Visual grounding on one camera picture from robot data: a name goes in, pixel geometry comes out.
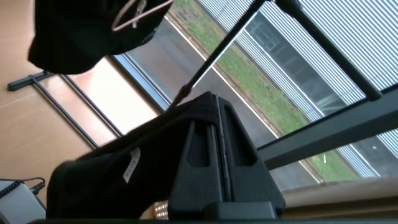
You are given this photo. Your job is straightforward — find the black shorts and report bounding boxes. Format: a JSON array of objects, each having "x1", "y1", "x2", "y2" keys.
[{"x1": 27, "y1": 0, "x2": 174, "y2": 75}]

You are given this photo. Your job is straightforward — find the black garment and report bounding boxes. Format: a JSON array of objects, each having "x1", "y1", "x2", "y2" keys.
[{"x1": 45, "y1": 91, "x2": 220, "y2": 218}]

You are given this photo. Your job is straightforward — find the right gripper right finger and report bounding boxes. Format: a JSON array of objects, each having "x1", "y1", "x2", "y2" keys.
[{"x1": 216, "y1": 96, "x2": 286, "y2": 218}]

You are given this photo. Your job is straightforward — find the black clothes rack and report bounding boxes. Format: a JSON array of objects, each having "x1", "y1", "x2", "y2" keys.
[{"x1": 7, "y1": 0, "x2": 382, "y2": 149}]

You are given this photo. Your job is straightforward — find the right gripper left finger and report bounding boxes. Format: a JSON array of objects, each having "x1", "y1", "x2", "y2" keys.
[{"x1": 167, "y1": 119, "x2": 223, "y2": 218}]

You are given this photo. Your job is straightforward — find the pink clothes hanger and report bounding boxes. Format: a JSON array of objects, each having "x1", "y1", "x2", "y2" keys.
[{"x1": 111, "y1": 0, "x2": 174, "y2": 32}]

